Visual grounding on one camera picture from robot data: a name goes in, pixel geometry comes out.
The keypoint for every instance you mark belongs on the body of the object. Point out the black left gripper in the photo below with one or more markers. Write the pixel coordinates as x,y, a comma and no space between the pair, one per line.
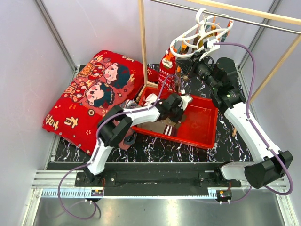
181,113

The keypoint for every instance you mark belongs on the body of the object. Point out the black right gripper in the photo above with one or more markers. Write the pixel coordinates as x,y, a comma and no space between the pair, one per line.
185,64

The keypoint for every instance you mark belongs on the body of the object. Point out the tan sock brown cuff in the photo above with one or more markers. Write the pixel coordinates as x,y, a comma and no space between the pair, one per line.
168,120

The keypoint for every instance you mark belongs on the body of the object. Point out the red christmas sock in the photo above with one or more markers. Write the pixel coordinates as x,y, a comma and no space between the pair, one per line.
167,67

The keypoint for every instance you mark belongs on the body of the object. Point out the white round clip hanger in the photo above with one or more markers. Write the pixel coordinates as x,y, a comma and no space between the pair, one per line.
204,28

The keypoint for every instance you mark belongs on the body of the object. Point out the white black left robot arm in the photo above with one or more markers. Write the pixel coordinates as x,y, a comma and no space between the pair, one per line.
112,129

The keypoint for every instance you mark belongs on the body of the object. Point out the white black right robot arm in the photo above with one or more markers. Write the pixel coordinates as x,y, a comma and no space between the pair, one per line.
269,162

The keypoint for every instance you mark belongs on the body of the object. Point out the maroon striped cuff sock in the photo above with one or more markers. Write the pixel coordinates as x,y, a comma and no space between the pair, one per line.
171,130

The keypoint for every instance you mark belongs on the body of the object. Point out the taupe ribbed sock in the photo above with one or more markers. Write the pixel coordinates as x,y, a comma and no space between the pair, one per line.
157,126

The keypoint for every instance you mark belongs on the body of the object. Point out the mustard yellow hanging sock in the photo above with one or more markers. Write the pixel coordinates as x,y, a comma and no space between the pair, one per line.
200,43

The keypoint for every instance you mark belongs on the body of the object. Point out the white sock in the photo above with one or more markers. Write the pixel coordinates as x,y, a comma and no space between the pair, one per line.
150,99

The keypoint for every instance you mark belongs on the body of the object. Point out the red plastic bin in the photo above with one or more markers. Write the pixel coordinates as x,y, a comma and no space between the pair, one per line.
199,127

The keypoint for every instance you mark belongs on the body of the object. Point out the pink and teal garment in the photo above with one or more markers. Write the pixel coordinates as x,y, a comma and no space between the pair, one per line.
130,136

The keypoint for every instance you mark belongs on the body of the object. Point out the metal hanging rod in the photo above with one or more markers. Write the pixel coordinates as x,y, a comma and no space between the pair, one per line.
229,17

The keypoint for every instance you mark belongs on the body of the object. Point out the red cartoon bear pillow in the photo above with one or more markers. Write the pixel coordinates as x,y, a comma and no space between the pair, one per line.
109,79

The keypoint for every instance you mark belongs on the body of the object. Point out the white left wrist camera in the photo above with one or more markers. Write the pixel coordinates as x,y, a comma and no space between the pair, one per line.
186,99

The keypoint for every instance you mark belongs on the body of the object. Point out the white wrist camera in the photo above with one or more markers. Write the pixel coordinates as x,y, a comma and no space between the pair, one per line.
210,45
186,99

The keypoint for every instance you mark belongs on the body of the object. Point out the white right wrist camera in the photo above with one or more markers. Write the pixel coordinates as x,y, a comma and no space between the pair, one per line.
210,45

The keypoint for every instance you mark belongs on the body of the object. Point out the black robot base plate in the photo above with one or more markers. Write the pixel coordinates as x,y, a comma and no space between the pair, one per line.
202,174

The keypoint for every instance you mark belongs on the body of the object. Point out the wooden rack frame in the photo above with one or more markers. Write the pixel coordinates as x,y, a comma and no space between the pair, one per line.
266,17

